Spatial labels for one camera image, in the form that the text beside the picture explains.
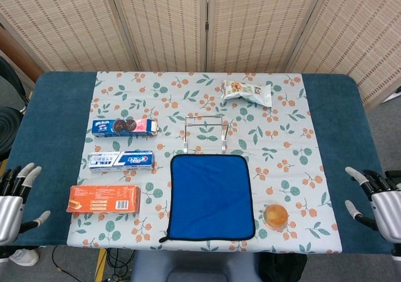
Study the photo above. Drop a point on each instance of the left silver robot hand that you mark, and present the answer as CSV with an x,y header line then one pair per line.
x,y
11,210

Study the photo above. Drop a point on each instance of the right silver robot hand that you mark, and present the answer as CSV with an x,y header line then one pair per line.
x,y
388,210

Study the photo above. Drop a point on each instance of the blue cloth with grey back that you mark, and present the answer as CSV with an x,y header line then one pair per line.
x,y
211,197

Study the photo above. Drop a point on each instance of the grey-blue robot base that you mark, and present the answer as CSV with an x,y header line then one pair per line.
x,y
194,268

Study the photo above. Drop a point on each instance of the black floor box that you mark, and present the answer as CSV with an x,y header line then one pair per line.
x,y
393,174

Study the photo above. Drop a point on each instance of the white sneaker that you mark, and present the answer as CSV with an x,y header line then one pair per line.
x,y
25,257

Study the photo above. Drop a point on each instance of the black chair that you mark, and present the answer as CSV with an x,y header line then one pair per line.
x,y
7,128

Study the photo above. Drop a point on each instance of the teal table cover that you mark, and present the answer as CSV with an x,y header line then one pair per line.
x,y
59,138

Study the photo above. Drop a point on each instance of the orange cardboard box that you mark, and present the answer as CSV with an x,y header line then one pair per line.
x,y
103,199

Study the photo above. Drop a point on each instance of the white blue toothpaste box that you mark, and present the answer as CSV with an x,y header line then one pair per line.
x,y
122,162

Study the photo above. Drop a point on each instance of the black bag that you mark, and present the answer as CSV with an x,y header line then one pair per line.
x,y
282,268

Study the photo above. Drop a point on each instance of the blue pink cookie box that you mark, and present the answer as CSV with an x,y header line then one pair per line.
x,y
125,127

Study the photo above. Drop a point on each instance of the brown wooden board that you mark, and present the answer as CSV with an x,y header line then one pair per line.
x,y
15,53

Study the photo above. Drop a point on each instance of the white green snack bag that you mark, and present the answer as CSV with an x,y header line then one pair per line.
x,y
247,92

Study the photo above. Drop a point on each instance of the floral tablecloth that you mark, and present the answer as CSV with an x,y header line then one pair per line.
x,y
200,94

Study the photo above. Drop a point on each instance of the woven folding screen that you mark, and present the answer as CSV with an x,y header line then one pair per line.
x,y
163,25

